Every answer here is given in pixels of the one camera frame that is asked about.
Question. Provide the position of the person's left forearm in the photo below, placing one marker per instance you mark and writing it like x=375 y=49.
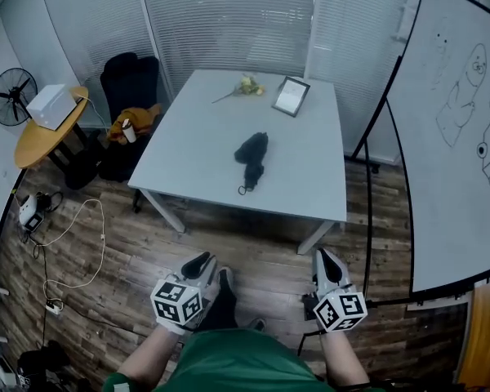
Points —
x=151 y=353

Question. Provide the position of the black standing fan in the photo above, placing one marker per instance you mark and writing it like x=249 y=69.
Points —
x=13 y=96

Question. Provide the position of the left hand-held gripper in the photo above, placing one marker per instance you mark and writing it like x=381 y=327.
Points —
x=175 y=302

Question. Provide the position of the black whiteboard stand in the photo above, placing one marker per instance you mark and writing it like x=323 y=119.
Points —
x=367 y=227

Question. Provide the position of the white power strip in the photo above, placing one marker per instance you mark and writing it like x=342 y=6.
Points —
x=53 y=307

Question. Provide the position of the yellow flower with stem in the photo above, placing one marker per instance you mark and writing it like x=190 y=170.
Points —
x=250 y=85

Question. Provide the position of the person's black trouser leg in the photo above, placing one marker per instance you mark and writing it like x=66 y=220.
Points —
x=222 y=304

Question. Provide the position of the orange wooden panel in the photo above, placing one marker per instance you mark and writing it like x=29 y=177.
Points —
x=488 y=341

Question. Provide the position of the black picture frame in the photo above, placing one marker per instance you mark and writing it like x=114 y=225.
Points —
x=290 y=96

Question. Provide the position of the black bag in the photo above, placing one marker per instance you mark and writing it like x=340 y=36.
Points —
x=83 y=166
x=43 y=362

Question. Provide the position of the black umbrella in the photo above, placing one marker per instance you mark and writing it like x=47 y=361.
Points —
x=252 y=153

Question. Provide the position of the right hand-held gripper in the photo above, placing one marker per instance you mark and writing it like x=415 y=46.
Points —
x=339 y=310

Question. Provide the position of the white and black device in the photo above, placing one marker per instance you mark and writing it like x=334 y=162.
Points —
x=29 y=215

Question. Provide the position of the round wooden side table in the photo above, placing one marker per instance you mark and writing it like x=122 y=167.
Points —
x=41 y=145

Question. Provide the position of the white cup with dark lid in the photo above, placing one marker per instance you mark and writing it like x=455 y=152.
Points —
x=129 y=133

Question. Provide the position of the person's green shirt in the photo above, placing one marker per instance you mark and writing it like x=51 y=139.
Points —
x=237 y=362

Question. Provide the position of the grey square table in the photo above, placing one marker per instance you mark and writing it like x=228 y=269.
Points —
x=167 y=212

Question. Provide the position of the white window blinds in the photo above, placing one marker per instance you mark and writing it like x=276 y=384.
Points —
x=228 y=19

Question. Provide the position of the whiteboard with drawings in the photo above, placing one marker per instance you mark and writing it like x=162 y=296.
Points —
x=445 y=186

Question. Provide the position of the person's grey shoe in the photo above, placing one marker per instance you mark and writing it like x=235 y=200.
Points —
x=258 y=324
x=227 y=274

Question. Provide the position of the white box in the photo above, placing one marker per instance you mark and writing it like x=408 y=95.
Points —
x=51 y=106

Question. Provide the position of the black floor pedal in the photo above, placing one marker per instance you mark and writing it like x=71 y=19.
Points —
x=309 y=306

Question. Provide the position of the mustard yellow cloth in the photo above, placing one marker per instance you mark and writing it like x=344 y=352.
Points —
x=141 y=117

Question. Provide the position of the person's right forearm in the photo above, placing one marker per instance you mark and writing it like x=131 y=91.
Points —
x=344 y=357

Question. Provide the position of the black office chair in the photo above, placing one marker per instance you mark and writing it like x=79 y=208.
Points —
x=128 y=80

